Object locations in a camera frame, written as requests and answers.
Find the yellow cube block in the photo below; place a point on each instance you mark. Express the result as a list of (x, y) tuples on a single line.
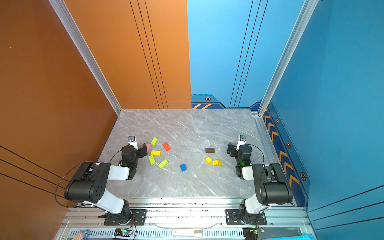
[(208, 160)]

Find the yellow long wood block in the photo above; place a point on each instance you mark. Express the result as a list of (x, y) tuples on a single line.
[(156, 153)]

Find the red wood block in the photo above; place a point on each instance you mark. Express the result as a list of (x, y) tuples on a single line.
[(166, 146)]

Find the pink utility knife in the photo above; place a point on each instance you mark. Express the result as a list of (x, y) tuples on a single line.
[(197, 233)]

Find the right small circuit board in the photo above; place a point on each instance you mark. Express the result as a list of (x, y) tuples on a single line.
[(257, 231)]

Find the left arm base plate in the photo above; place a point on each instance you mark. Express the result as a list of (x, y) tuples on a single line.
[(137, 217)]

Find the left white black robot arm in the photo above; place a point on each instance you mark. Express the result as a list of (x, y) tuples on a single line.
[(89, 186)]

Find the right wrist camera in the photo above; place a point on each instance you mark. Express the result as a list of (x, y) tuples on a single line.
[(241, 141)]

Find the colourful snack wrapper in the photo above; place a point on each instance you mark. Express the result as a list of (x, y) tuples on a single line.
[(82, 235)]

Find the green circuit board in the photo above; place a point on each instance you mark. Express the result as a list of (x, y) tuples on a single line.
[(123, 234)]

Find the green block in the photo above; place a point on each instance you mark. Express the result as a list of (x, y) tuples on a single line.
[(154, 141), (163, 164), (152, 160)]

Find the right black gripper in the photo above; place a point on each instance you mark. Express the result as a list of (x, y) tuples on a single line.
[(233, 150)]

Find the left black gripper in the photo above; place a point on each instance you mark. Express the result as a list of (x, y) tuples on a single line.
[(141, 150)]

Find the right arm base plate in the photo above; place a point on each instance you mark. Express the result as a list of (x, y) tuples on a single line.
[(235, 217)]

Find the blue wood block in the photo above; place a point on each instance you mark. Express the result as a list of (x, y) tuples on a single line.
[(183, 167)]

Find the dark brown wood block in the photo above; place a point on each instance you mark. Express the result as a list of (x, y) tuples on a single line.
[(210, 150)]

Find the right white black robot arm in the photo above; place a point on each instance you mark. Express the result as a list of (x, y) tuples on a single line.
[(270, 184)]

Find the yellow wedge block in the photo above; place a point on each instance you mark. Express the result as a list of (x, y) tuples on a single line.
[(217, 163)]

